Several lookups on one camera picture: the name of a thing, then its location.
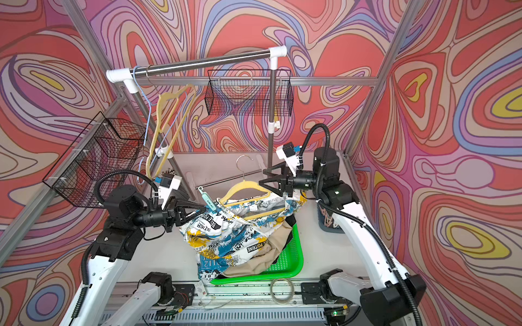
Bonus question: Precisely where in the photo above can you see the clear tape roll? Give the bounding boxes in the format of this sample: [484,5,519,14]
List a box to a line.
[269,278,295,305]

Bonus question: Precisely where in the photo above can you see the printed white blue yellow shorts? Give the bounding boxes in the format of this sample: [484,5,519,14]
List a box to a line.
[179,193,307,284]

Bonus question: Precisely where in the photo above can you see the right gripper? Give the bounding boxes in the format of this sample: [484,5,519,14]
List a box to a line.
[259,162,323,199]

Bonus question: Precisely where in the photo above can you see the black wire basket back wall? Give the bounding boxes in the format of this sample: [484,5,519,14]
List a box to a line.
[205,68,294,117]

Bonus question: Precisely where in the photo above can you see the yellow hanger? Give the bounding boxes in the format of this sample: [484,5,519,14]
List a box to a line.
[219,154,275,207]
[145,84,197,179]

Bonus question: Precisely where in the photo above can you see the light blue wire hanger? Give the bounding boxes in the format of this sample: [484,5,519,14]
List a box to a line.
[131,66,155,176]

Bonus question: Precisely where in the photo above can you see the green plastic basket tray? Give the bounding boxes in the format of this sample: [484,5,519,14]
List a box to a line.
[211,224,304,285]

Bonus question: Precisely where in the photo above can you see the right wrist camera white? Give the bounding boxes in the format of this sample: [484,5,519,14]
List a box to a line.
[276,142,303,177]

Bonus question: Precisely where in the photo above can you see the clothes rack with steel bar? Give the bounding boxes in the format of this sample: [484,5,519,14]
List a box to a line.
[105,44,288,192]

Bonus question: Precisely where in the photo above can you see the green clothespin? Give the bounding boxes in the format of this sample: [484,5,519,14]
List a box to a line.
[197,186,217,211]

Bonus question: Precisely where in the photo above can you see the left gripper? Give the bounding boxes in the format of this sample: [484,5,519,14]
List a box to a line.
[129,198,205,237]

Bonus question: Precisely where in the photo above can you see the black wire basket wall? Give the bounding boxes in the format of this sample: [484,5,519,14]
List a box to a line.
[205,68,294,117]
[42,112,145,208]

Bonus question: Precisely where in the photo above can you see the dark teal clothespin bin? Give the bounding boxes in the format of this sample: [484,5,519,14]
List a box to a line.
[317,205,344,234]

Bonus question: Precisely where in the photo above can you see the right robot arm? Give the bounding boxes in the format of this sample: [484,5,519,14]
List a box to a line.
[259,123,427,325]

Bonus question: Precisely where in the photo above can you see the black wire basket left wall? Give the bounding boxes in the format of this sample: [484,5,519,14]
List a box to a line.
[42,112,145,208]

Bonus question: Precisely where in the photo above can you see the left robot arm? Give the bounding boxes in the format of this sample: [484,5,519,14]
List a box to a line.
[61,169,207,325]

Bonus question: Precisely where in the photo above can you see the yellow hanger front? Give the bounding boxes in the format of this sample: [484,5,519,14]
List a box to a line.
[219,154,275,207]

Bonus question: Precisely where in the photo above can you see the beige shorts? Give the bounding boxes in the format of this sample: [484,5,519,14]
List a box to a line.
[223,221,292,278]

